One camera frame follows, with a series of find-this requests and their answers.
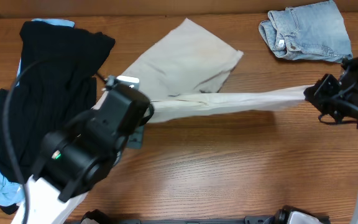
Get beige shorts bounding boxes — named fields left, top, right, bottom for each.
left=121, top=19, right=307, bottom=123

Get black garment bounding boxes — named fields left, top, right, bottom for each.
left=9, top=22, right=115, bottom=179

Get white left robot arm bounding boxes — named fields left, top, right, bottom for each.
left=13, top=84, right=154, bottom=223

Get light blue denim shorts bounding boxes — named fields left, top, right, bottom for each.
left=259, top=1, right=353, bottom=63

